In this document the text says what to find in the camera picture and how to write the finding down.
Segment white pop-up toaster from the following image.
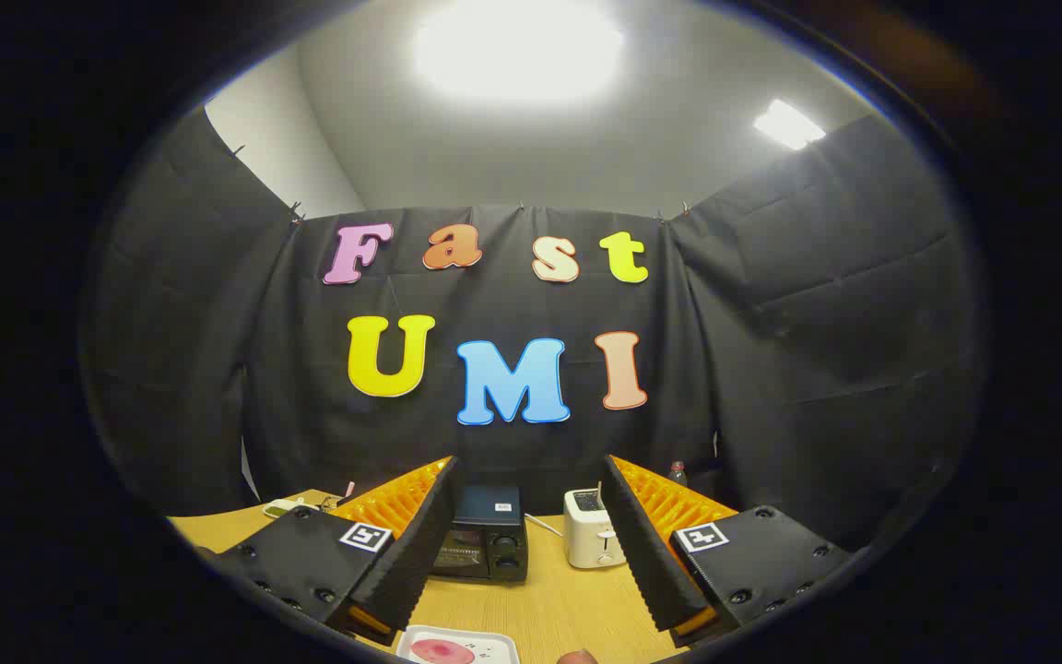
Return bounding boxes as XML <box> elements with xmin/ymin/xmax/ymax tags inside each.
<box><xmin>563</xmin><ymin>487</ymin><xmax>629</xmax><ymax>570</ymax></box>

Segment black toaster oven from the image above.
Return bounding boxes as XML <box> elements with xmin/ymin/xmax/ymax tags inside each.
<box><xmin>430</xmin><ymin>486</ymin><xmax>530</xmax><ymax>583</ymax></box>

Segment pink ham slice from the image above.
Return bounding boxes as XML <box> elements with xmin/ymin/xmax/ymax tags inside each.
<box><xmin>410</xmin><ymin>638</ymin><xmax>477</xmax><ymax>664</ymax></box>

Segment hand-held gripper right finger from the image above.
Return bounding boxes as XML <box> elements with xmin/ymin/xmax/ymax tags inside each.
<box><xmin>598</xmin><ymin>454</ymin><xmax>855</xmax><ymax>649</ymax></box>

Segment white square plate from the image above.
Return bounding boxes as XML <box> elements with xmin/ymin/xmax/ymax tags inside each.
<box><xmin>396</xmin><ymin>625</ymin><xmax>521</xmax><ymax>664</ymax></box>

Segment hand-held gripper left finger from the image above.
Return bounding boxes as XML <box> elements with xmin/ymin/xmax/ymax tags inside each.
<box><xmin>208</xmin><ymin>455</ymin><xmax>466</xmax><ymax>646</ymax></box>

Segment small ceiling light panel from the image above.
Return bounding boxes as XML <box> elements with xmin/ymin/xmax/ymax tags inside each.
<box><xmin>753</xmin><ymin>99</ymin><xmax>827</xmax><ymax>151</ymax></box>

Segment large ceiling light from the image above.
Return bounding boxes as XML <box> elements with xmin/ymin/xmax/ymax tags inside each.
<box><xmin>413</xmin><ymin>0</ymin><xmax>626</xmax><ymax>104</ymax></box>

